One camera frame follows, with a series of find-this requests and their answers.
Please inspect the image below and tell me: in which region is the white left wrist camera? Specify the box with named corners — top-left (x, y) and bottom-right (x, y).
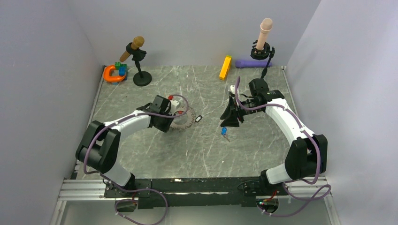
top-left (168, 95), bottom-right (183, 115)

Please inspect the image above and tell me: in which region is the colourful toy block stack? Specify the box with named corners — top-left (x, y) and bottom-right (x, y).
top-left (115, 62), bottom-right (128, 76)

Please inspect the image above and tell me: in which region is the purple cylinder toy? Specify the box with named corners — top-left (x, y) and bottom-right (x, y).
top-left (234, 60), bottom-right (267, 68)

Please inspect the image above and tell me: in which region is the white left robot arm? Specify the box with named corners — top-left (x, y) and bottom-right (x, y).
top-left (75, 95), bottom-right (180, 197)

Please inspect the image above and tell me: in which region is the metal disc with keyrings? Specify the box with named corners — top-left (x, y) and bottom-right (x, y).
top-left (170, 105), bottom-right (196, 130)

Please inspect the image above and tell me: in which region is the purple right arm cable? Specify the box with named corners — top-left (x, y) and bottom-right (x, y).
top-left (234, 76), bottom-right (332, 218)

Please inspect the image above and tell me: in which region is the brown microphone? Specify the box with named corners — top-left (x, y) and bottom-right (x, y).
top-left (119, 36), bottom-right (146, 62)

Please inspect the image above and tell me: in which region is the beige microphone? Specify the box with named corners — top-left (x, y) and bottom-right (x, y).
top-left (256, 18), bottom-right (273, 51)

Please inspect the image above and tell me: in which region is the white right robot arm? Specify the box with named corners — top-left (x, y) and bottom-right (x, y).
top-left (220, 78), bottom-right (328, 195)

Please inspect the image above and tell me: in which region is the key with blue tag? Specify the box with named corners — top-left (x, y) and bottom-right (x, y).
top-left (221, 127), bottom-right (230, 142)

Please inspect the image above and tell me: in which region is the black right microphone stand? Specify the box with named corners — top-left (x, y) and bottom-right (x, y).
top-left (250, 40), bottom-right (276, 79)

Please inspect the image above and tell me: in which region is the black left microphone stand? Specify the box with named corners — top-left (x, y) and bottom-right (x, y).
top-left (133, 61), bottom-right (152, 87)

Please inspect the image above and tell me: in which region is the orange toy ring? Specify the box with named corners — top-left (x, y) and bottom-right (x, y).
top-left (103, 64), bottom-right (128, 84)

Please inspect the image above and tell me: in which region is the yellow toy block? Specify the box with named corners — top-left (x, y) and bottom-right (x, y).
top-left (219, 55), bottom-right (232, 81)

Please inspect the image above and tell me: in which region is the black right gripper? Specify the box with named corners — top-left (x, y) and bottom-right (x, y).
top-left (221, 96), bottom-right (262, 128)

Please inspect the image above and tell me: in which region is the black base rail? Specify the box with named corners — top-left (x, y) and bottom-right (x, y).
top-left (104, 177), bottom-right (287, 209)

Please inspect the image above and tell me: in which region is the black microphone stand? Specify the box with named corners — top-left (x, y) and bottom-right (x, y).
top-left (250, 40), bottom-right (276, 79)
top-left (133, 61), bottom-right (152, 87)

